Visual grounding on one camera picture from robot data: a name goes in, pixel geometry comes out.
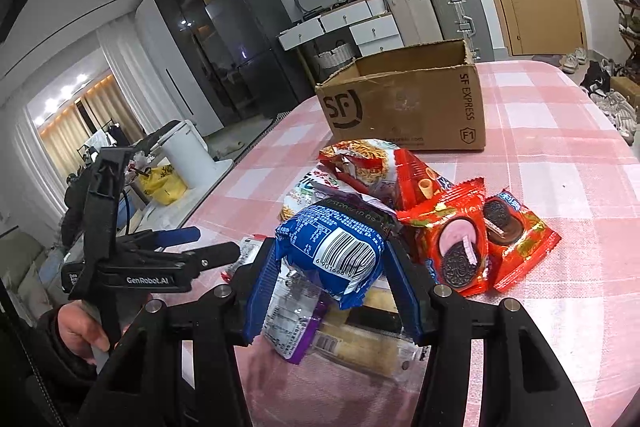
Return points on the yellow plastic bag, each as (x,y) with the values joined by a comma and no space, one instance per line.
(162,184)

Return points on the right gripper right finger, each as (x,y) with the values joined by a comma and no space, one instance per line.
(410,291)

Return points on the laundry basket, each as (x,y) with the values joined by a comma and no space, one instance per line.
(330,61)

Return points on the red Oreo packet pink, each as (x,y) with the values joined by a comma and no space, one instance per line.
(451,237)

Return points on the red Oreo packet brown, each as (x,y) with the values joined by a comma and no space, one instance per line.
(515,236)

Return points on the silver suitcase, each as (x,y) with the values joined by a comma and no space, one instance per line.
(466,19)

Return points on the shoe rack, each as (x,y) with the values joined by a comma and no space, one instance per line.
(628,27)

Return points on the beige suitcase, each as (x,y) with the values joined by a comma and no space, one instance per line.
(416,21)

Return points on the white appliance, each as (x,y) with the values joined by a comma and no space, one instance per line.
(187,152)

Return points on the black glass cabinet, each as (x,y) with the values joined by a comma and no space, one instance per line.
(208,59)

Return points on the blue snack packet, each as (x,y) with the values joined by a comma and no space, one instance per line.
(338,245)

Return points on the small red white packet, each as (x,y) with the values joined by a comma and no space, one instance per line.
(249,249)

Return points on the white drawer desk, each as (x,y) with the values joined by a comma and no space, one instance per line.
(370,22)

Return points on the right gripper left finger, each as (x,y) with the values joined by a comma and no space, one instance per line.
(263,277)

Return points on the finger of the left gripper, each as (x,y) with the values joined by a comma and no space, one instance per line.
(216,256)
(168,238)

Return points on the clear cracker packet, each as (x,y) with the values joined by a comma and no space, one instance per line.
(370,339)

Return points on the SF cardboard box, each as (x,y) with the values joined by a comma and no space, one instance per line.
(423,97)

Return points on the purple snack packet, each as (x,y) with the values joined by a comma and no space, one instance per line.
(295,312)

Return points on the dark refrigerator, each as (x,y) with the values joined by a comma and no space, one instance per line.
(244,48)

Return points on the pink checked tablecloth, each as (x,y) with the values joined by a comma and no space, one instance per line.
(564,170)

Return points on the white noodle snack packet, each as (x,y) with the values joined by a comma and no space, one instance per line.
(316,184)

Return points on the person's left hand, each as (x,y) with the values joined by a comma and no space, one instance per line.
(80,332)

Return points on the red cone snack packet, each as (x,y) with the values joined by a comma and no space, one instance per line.
(416,182)

